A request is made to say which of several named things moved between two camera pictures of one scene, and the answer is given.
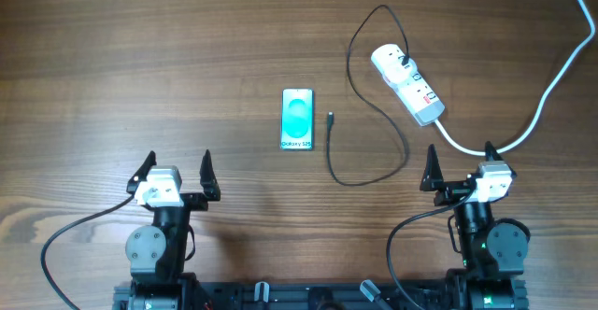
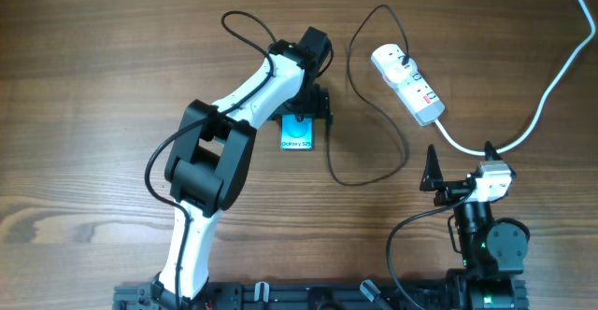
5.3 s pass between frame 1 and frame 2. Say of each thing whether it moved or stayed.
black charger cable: stayed
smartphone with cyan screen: stayed
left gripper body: moved
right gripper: stayed
